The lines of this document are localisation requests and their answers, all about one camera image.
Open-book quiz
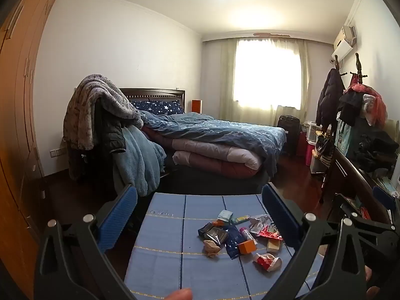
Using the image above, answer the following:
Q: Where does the small orange box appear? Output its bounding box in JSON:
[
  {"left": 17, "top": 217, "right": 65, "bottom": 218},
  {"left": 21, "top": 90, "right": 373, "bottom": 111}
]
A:
[{"left": 238, "top": 240, "right": 258, "bottom": 255}]

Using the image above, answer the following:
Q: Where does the black snack packet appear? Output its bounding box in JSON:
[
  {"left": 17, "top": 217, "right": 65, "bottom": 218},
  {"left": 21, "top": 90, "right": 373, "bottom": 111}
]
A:
[{"left": 198, "top": 222, "right": 230, "bottom": 246}]

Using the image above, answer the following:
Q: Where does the pile of red pink clothes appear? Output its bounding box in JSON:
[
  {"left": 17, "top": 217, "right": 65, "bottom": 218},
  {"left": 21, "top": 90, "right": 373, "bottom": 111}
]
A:
[{"left": 337, "top": 83, "right": 388, "bottom": 126}]

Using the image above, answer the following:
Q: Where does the teal bag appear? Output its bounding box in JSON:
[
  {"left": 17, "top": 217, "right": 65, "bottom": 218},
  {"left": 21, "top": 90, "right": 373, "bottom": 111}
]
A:
[{"left": 335, "top": 119, "right": 391, "bottom": 163}]

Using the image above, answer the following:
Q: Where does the striped handbag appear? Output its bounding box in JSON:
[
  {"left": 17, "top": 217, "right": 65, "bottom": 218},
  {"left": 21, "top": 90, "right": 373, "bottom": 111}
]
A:
[{"left": 314, "top": 134, "right": 333, "bottom": 166}]

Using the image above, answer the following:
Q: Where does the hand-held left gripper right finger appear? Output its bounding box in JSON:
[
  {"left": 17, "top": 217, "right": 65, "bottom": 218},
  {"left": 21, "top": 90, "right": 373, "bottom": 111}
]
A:
[{"left": 261, "top": 183, "right": 367, "bottom": 300}]

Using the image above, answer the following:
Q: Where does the person's right hand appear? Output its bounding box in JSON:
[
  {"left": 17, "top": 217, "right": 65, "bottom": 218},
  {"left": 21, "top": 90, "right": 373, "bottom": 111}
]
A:
[{"left": 364, "top": 265, "right": 381, "bottom": 300}]

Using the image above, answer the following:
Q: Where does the white storage box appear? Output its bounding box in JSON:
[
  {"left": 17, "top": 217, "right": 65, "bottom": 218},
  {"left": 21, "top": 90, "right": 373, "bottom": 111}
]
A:
[{"left": 306, "top": 122, "right": 322, "bottom": 146}]

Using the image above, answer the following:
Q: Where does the dark wooden dresser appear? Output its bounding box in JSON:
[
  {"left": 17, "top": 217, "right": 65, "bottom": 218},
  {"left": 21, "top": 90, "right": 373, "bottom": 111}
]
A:
[{"left": 319, "top": 145, "right": 400, "bottom": 226}]

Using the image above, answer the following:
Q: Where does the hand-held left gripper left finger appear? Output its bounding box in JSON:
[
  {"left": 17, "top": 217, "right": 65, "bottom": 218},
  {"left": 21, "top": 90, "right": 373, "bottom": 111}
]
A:
[{"left": 34, "top": 185, "right": 140, "bottom": 300}]

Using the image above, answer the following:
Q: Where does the pile of black clothes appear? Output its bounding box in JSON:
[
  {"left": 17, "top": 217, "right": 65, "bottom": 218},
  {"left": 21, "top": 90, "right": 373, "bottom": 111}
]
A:
[{"left": 356, "top": 131, "right": 400, "bottom": 176}]

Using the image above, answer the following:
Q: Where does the pink storage box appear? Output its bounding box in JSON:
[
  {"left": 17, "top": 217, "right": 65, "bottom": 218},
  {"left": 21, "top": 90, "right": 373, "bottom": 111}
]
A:
[{"left": 304, "top": 144, "right": 315, "bottom": 167}]

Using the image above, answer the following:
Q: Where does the blue patterned duvet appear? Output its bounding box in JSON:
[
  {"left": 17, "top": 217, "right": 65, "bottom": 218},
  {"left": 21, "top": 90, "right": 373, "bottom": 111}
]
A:
[{"left": 139, "top": 112, "right": 286, "bottom": 177}]

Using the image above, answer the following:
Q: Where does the blue fleece blanket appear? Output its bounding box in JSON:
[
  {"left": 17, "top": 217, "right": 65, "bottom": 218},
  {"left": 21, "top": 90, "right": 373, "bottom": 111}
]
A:
[{"left": 112, "top": 125, "right": 167, "bottom": 197}]

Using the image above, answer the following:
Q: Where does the pale yellow box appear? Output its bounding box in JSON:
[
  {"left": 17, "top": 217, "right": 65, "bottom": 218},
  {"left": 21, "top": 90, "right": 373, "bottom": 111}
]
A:
[{"left": 266, "top": 239, "right": 283, "bottom": 254}]

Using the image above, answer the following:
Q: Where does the red patterned packet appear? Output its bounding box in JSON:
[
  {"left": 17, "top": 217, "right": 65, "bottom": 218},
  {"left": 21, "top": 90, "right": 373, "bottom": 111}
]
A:
[{"left": 258, "top": 225, "right": 283, "bottom": 241}]

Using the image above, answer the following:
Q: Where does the black hanging coat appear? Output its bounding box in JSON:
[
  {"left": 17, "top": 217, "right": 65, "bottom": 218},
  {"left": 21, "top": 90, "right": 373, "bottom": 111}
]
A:
[{"left": 315, "top": 68, "right": 346, "bottom": 132}]

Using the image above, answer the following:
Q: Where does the dark wooden bed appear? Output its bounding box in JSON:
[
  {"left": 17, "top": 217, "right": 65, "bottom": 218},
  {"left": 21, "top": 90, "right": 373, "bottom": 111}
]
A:
[{"left": 119, "top": 88, "right": 288, "bottom": 194}]

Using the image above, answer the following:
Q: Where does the wooden coat rack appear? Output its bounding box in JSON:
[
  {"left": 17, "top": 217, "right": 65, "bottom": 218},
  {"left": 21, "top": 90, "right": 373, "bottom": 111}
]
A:
[
  {"left": 331, "top": 54, "right": 347, "bottom": 77},
  {"left": 349, "top": 53, "right": 369, "bottom": 85}
]

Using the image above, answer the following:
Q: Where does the brown wooden wardrobe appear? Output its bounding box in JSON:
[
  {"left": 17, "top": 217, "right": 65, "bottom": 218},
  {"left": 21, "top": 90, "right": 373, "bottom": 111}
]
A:
[{"left": 0, "top": 0, "right": 71, "bottom": 300}]

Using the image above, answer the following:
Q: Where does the person's left hand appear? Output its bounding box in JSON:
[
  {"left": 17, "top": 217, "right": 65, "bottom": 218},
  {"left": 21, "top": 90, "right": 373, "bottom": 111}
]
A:
[{"left": 162, "top": 288, "right": 194, "bottom": 300}]

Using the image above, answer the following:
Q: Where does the black padded jacket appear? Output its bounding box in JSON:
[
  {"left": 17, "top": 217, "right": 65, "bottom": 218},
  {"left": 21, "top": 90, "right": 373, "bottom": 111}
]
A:
[{"left": 101, "top": 122, "right": 127, "bottom": 163}]

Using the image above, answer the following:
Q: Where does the white silver wrapper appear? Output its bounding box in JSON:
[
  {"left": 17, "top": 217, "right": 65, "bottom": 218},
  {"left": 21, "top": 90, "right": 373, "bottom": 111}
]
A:
[{"left": 248, "top": 214, "right": 272, "bottom": 236}]

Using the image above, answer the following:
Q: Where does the beige crumpled tissue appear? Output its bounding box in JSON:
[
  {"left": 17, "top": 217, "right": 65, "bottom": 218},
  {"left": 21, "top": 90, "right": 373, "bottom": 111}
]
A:
[{"left": 203, "top": 240, "right": 222, "bottom": 258}]

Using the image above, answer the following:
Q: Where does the pink grey folded quilt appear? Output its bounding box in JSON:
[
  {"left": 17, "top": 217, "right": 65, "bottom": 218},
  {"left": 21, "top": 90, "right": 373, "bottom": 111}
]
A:
[{"left": 142, "top": 128, "right": 263, "bottom": 179}]

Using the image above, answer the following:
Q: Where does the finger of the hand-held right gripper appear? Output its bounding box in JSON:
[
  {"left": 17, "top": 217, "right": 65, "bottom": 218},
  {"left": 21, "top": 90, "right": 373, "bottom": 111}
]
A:
[
  {"left": 372, "top": 185, "right": 400, "bottom": 226},
  {"left": 334, "top": 193, "right": 396, "bottom": 251}
]

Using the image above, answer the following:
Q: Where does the white air conditioner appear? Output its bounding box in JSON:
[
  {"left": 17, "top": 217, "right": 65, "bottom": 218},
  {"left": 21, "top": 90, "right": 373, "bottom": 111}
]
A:
[{"left": 330, "top": 25, "right": 357, "bottom": 61}]

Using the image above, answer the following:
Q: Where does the blue star pillow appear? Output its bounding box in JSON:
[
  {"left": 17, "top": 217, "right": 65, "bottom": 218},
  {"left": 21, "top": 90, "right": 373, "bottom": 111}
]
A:
[{"left": 129, "top": 99, "right": 185, "bottom": 115}]

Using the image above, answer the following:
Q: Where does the dark blue starry packet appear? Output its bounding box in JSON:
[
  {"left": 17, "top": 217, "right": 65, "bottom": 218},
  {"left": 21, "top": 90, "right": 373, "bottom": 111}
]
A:
[{"left": 225, "top": 226, "right": 247, "bottom": 259}]

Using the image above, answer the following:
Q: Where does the black suitcase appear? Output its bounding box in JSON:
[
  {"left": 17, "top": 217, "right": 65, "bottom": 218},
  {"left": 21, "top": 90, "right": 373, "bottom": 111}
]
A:
[{"left": 276, "top": 115, "right": 301, "bottom": 155}]

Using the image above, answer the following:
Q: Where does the red box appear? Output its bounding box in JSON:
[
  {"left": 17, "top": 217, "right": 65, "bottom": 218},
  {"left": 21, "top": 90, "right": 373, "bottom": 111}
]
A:
[{"left": 297, "top": 131, "right": 308, "bottom": 157}]

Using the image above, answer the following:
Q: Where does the chair draped with clothes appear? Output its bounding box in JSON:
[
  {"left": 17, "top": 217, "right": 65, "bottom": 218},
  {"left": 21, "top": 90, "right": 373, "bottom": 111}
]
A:
[{"left": 62, "top": 74, "right": 144, "bottom": 180}]

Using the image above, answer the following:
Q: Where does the pale window curtain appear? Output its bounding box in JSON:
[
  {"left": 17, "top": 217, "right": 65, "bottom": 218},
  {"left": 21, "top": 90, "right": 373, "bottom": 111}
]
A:
[{"left": 219, "top": 37, "right": 313, "bottom": 122}]

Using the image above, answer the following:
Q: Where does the blue checked cloth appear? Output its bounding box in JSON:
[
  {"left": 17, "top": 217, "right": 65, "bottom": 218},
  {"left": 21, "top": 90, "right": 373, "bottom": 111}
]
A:
[{"left": 123, "top": 193, "right": 324, "bottom": 300}]

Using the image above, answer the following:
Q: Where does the red white crumpled packet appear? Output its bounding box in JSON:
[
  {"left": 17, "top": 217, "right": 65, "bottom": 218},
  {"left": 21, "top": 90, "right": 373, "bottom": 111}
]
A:
[{"left": 253, "top": 252, "right": 283, "bottom": 272}]

